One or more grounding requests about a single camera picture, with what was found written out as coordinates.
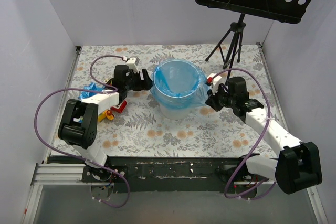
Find white cylindrical trash bin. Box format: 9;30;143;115
153;59;204;120

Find blue plastic trash bag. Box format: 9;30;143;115
150;59;209;110

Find blue bag piece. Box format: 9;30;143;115
78;82;103;100

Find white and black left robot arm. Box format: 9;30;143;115
58;64;153;182

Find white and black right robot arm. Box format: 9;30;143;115
206;73;322;194

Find red toy phone block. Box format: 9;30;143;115
111;101;127;113

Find colourful toy block pile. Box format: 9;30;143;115
98;79;114;122

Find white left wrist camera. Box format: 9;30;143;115
126;57;140;73

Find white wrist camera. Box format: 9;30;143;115
126;57;140;73
206;73;226;94

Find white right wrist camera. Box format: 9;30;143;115
206;73;226;94

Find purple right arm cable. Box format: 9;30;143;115
212;68;276;200

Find black scratched base plate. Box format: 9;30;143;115
81;155;270;193

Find aluminium rail frame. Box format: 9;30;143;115
20;45;329;224

